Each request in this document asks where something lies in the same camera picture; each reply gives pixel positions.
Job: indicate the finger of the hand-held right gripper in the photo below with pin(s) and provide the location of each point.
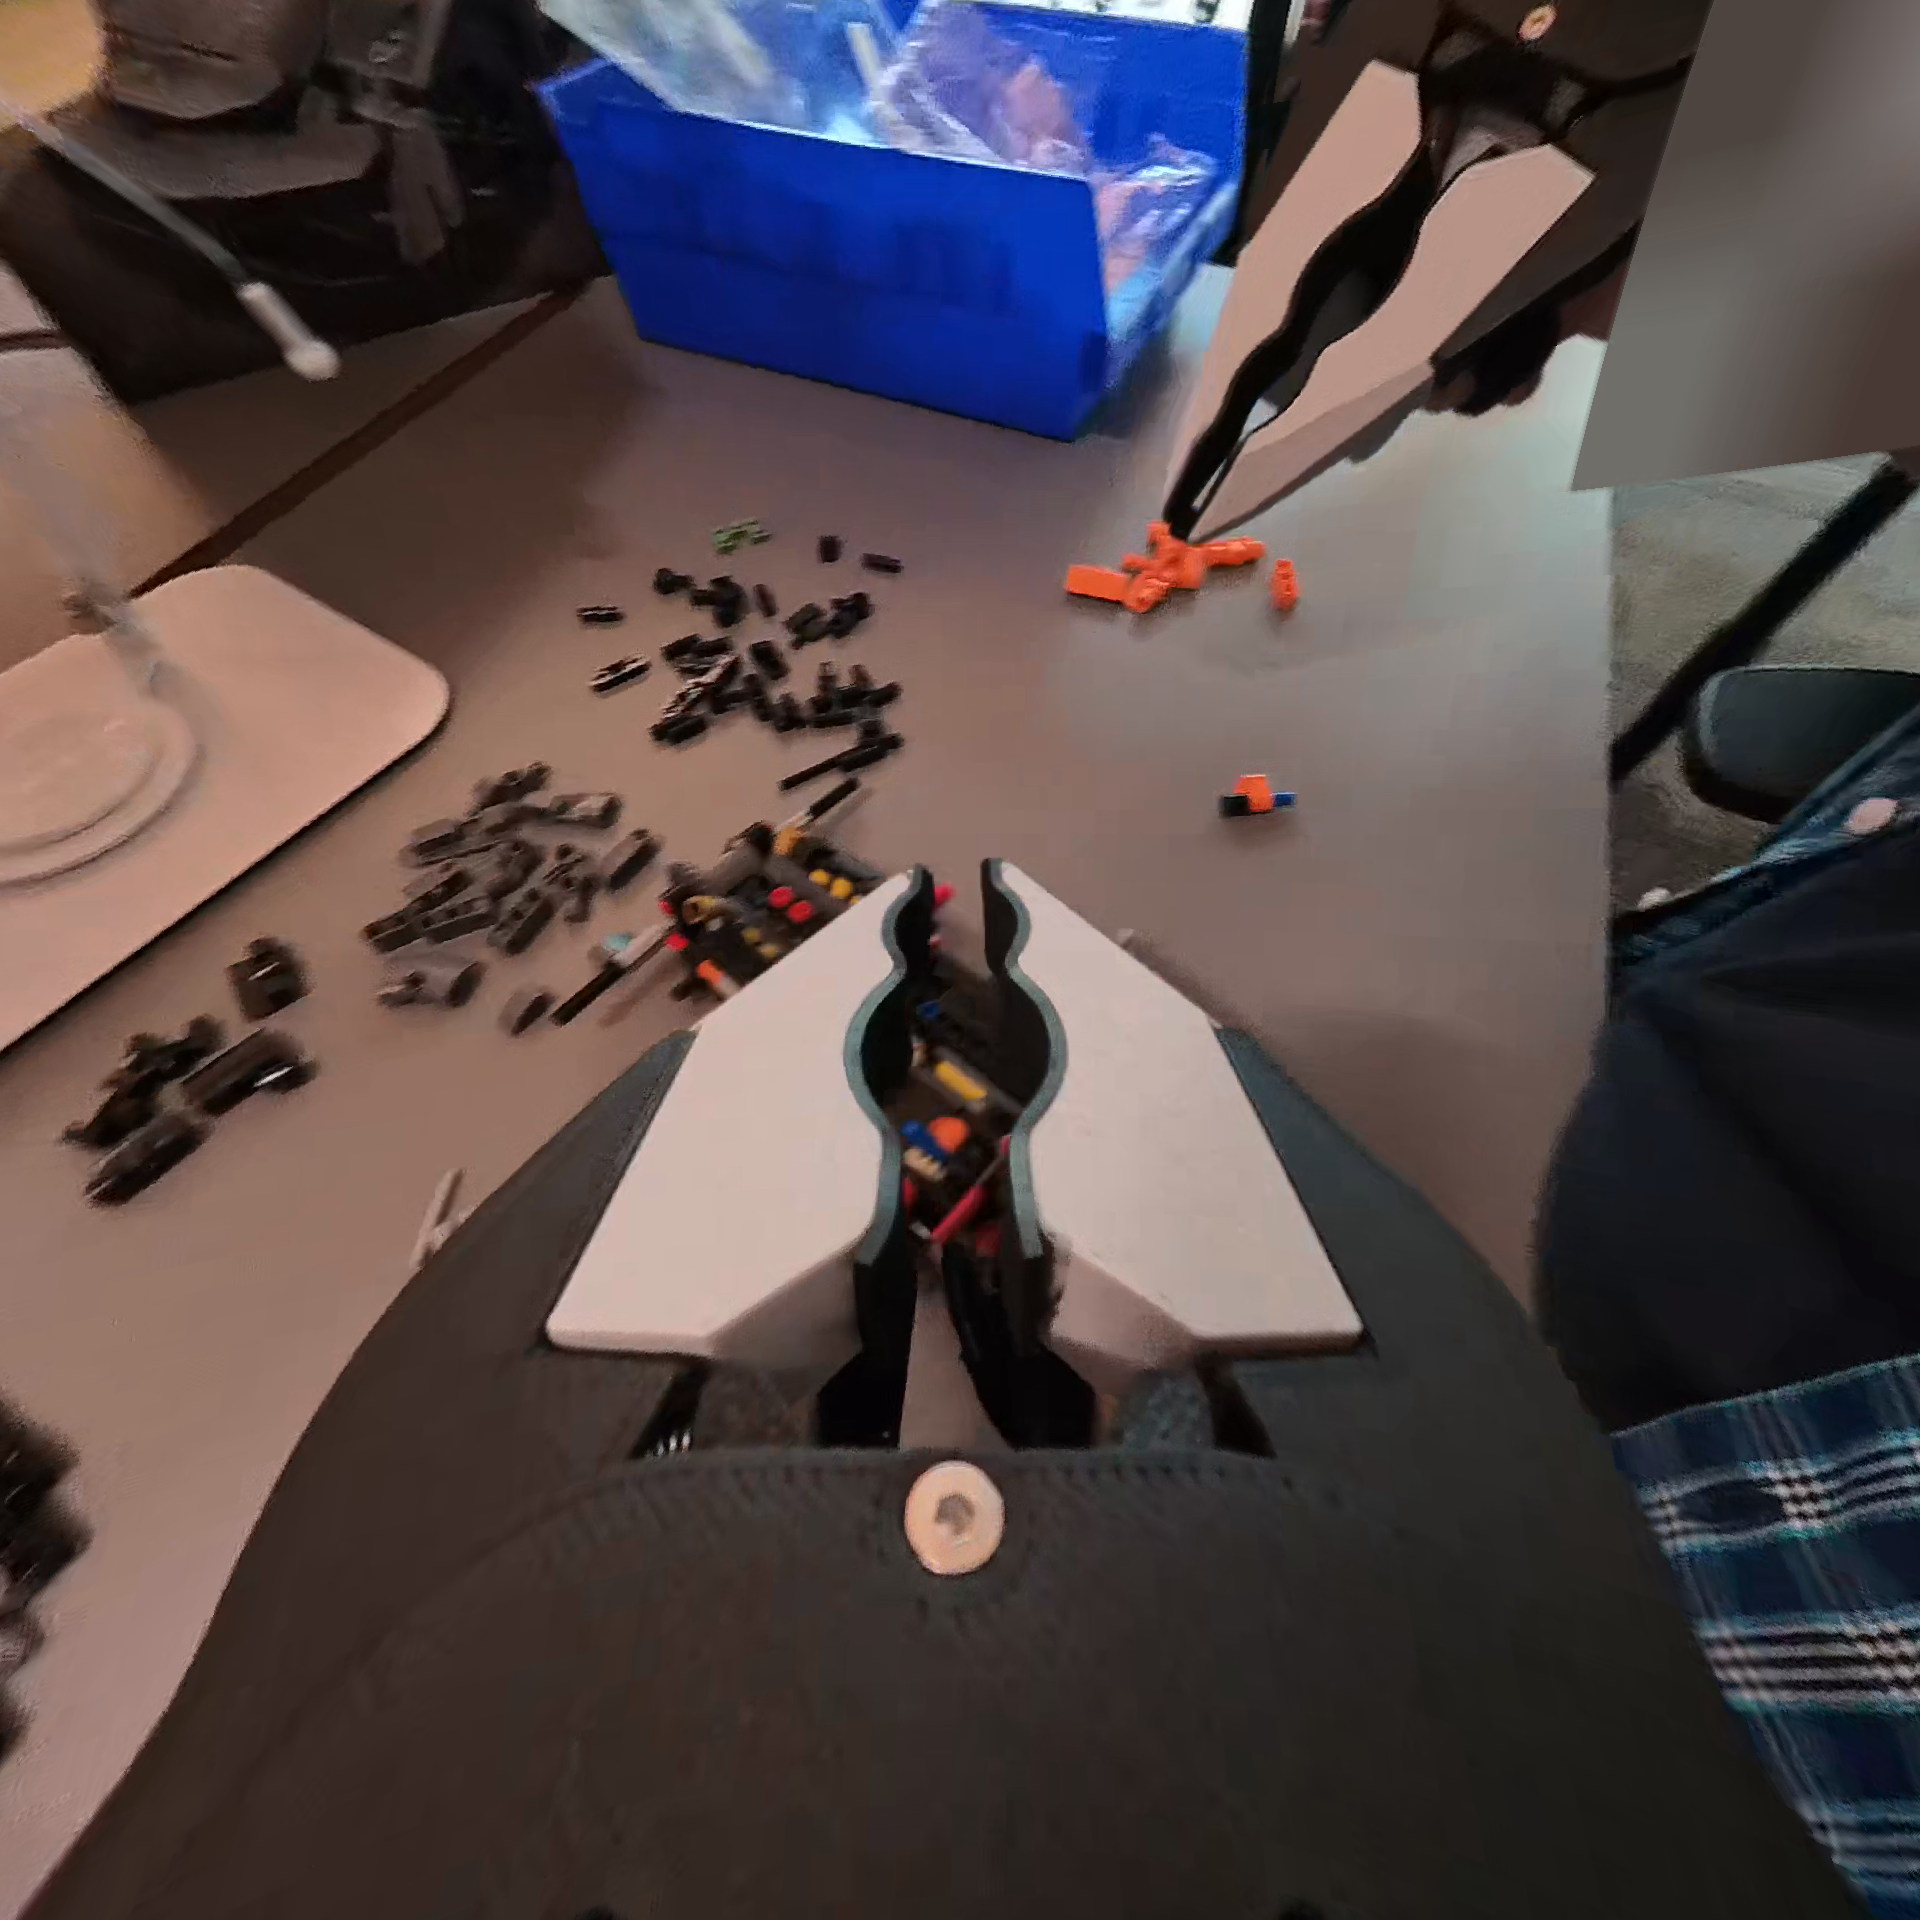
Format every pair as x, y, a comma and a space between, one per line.
1306, 196
1441, 271

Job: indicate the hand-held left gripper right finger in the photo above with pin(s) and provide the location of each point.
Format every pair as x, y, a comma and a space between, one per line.
1200, 1185

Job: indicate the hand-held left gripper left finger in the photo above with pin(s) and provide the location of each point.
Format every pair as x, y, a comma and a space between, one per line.
706, 1185

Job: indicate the orange lego connector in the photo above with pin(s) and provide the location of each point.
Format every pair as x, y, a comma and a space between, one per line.
1252, 793

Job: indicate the pile of orange lego pieces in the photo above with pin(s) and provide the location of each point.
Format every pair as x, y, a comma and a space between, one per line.
1154, 570

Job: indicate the clear plastic bag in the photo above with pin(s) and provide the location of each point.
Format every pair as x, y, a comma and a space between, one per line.
1049, 107
706, 53

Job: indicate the black chair base leg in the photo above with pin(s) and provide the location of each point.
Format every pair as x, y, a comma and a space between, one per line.
1754, 601

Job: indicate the blue plastic bin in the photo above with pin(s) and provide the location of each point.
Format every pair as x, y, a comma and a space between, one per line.
841, 256

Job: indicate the person's dark navy garment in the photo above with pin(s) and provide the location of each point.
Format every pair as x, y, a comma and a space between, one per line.
1724, 1124

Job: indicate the dark grey shoe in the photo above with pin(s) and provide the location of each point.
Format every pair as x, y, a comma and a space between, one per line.
1786, 736

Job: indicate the person in plaid shirt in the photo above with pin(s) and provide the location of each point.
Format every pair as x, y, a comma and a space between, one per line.
1770, 1576

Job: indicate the clear plastic stand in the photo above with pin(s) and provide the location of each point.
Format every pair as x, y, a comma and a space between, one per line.
90, 779

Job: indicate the dark grey bag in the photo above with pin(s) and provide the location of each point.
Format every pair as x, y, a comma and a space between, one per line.
226, 181

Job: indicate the white rounded base plate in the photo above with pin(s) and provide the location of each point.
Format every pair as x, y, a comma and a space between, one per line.
298, 707

